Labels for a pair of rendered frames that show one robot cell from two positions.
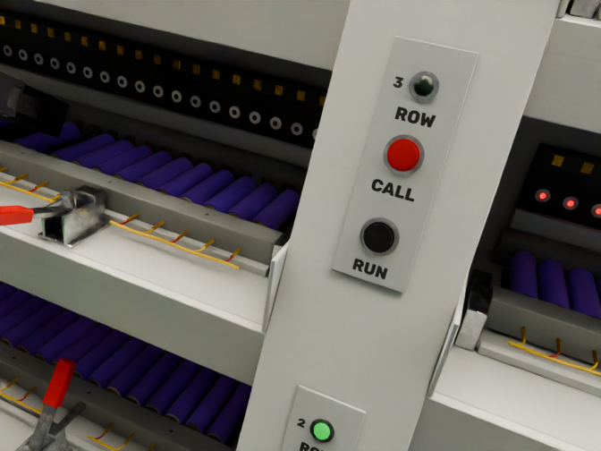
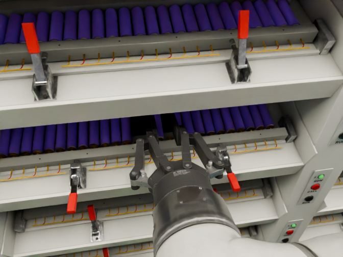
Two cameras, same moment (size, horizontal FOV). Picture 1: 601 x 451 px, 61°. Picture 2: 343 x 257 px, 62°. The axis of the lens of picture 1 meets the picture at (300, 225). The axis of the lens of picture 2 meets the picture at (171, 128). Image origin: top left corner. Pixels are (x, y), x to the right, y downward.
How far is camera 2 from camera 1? 0.48 m
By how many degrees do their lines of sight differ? 36
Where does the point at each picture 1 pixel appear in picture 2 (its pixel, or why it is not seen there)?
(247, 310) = (293, 159)
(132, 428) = (228, 190)
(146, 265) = (254, 161)
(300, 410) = (315, 175)
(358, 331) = (333, 154)
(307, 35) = (323, 92)
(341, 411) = (326, 171)
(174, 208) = (250, 138)
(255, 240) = (282, 135)
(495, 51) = not seen: outside the picture
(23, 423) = not seen: hidden behind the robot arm
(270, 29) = (310, 94)
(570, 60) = not seen: outside the picture
